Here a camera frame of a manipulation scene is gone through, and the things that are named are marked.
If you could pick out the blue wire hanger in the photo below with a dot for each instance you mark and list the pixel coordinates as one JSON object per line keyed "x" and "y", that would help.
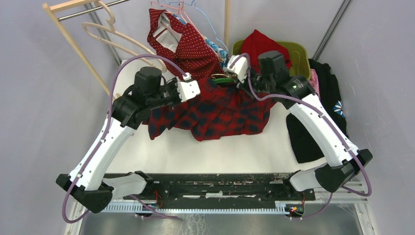
{"x": 201, "y": 21}

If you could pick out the blue floral garment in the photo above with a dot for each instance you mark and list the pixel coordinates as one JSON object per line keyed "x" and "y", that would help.
{"x": 222, "y": 54}

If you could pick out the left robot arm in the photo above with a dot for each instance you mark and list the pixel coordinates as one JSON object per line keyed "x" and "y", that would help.
{"x": 87, "y": 182}

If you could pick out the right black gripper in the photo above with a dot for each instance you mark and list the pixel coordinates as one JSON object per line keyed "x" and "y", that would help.
{"x": 244, "y": 85}

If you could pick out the red polka dot garment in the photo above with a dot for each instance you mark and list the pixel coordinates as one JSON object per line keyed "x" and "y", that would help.
{"x": 182, "y": 44}

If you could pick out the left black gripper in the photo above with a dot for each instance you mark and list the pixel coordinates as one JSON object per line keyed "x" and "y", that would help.
{"x": 173, "y": 83}

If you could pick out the green hanger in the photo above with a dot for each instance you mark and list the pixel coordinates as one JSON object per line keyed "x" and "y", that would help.
{"x": 220, "y": 78}

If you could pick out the black garment with flower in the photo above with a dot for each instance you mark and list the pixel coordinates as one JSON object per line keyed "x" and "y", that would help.
{"x": 305, "y": 149}

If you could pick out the red plaid shirt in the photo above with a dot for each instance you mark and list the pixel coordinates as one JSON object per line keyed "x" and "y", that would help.
{"x": 217, "y": 112}

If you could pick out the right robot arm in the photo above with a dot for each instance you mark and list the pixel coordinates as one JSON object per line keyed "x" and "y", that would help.
{"x": 345, "y": 161}

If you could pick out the pink hanger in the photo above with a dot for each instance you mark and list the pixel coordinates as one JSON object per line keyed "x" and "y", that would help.
{"x": 180, "y": 12}

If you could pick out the green plastic basket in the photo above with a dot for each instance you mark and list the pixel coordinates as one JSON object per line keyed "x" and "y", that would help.
{"x": 298, "y": 55}

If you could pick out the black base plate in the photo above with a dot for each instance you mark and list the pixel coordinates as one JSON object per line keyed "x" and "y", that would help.
{"x": 221, "y": 191}

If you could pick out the pink cloth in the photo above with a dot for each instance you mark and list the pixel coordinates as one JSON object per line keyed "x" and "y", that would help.
{"x": 314, "y": 81}

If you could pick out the wooden hanger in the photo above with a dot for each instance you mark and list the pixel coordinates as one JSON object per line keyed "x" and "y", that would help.
{"x": 122, "y": 27}

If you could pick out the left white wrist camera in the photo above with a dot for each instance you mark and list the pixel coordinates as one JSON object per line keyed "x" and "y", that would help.
{"x": 187, "y": 88}

